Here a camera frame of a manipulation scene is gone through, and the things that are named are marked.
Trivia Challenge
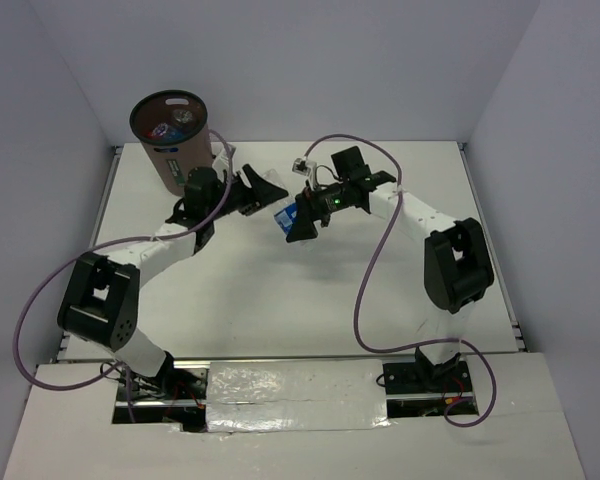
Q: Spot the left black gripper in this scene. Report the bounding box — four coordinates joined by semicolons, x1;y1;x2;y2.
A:
205;163;286;220

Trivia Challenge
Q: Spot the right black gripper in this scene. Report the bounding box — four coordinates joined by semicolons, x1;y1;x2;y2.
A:
287;178;351;242

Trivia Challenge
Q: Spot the crushed blue label bottle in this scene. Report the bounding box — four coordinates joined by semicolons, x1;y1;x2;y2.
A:
171;108;197;129

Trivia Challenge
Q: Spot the bottle with red cap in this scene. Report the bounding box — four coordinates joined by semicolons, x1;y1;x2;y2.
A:
148;125;168;140

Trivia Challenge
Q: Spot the clear bottle blue cap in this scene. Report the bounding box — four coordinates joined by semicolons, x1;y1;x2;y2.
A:
153;122;183;143

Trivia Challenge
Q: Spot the blue label bottle white cap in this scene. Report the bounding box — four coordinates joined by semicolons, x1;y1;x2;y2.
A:
264;169;318;249

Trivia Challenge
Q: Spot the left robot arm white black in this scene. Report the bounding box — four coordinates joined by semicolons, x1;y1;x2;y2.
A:
57;165;289;399

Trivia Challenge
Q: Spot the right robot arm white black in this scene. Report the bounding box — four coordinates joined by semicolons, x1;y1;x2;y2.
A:
284;147;494;391

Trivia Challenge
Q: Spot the brown cylindrical waste bin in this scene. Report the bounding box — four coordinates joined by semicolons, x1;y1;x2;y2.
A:
129;90;213;197

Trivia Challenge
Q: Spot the silver foil tape sheet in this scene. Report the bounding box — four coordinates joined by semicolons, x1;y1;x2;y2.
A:
206;359;390;433

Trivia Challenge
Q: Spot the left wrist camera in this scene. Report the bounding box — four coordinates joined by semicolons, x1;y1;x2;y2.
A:
211;142;236;179

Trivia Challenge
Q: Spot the aluminium mounting rail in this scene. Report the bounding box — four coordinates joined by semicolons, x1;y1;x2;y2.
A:
112;357;479;433

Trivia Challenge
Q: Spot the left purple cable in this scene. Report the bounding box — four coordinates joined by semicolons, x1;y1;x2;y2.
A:
12;130;234;424

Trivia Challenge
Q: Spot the purple cable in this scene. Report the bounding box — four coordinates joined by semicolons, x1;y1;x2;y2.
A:
12;130;234;424
304;133;496;429

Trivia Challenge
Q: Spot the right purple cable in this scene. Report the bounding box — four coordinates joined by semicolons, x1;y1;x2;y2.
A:
304;133;496;429

